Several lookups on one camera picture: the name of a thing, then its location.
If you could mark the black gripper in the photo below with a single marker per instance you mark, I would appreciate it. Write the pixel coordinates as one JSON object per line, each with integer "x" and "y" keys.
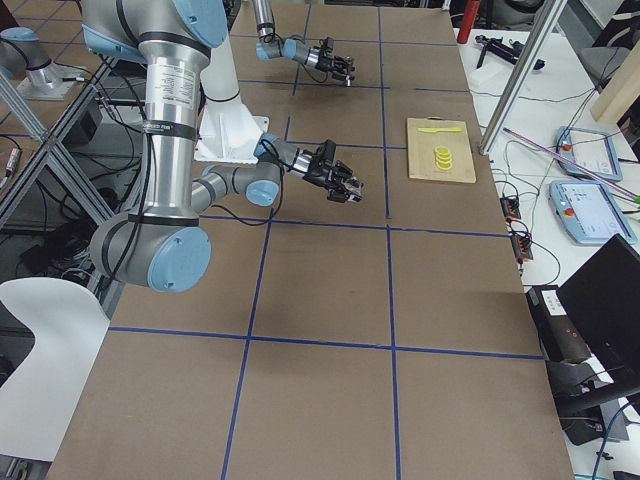
{"x": 325, "y": 63}
{"x": 319, "y": 175}

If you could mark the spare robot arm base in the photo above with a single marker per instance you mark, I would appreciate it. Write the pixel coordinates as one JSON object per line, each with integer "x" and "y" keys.
{"x": 23, "y": 56}

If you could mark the bamboo cutting board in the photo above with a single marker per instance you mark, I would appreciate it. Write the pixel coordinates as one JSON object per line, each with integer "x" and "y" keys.
{"x": 421, "y": 156}

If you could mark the yellow plastic knife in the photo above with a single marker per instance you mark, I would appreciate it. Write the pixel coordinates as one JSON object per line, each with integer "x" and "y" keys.
{"x": 434, "y": 130}

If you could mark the red fire extinguisher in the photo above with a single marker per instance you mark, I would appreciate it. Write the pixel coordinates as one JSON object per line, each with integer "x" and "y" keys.
{"x": 468, "y": 21}

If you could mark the near teach pendant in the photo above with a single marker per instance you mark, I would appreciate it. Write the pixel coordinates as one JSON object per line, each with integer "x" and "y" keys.
{"x": 588, "y": 212}

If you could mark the teach pendant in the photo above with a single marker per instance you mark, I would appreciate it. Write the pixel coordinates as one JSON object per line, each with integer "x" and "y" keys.
{"x": 591, "y": 149}
{"x": 588, "y": 212}

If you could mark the far teach pendant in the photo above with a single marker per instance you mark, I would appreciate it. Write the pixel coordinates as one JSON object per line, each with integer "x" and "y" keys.
{"x": 591, "y": 149}

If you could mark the black computer box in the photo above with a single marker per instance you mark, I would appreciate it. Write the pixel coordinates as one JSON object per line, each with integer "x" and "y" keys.
{"x": 560, "y": 338}

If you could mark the black monitor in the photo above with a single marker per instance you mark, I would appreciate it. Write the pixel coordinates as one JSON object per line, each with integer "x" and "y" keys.
{"x": 602, "y": 300}

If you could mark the aluminium frame post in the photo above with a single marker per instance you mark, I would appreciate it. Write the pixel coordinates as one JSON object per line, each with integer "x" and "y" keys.
{"x": 542, "y": 28}

